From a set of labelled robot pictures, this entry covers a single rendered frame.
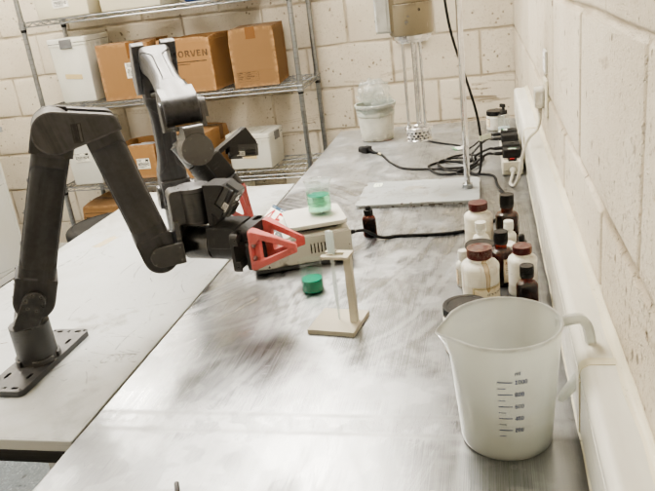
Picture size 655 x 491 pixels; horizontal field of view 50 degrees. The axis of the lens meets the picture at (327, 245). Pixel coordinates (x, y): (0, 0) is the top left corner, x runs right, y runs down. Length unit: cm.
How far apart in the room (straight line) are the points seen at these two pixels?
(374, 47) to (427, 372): 292
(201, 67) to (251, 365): 271
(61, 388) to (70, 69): 299
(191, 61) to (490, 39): 150
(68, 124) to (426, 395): 64
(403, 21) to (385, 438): 105
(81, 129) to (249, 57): 251
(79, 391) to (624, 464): 77
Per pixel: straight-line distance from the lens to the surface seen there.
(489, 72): 376
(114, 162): 113
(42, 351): 121
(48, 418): 109
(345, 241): 139
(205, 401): 101
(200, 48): 365
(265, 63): 355
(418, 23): 167
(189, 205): 116
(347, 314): 117
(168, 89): 136
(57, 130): 110
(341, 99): 385
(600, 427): 73
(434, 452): 86
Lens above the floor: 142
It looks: 20 degrees down
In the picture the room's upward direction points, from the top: 7 degrees counter-clockwise
